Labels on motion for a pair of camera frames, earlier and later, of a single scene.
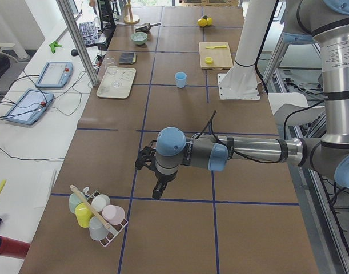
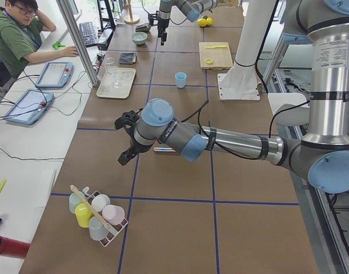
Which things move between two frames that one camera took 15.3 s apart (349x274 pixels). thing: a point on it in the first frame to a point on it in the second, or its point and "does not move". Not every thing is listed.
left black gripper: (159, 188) to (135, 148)
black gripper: (146, 157) to (128, 120)
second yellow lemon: (201, 22) does not move
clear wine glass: (112, 69) does not move
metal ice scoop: (147, 27) does not move
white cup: (99, 201) does not move
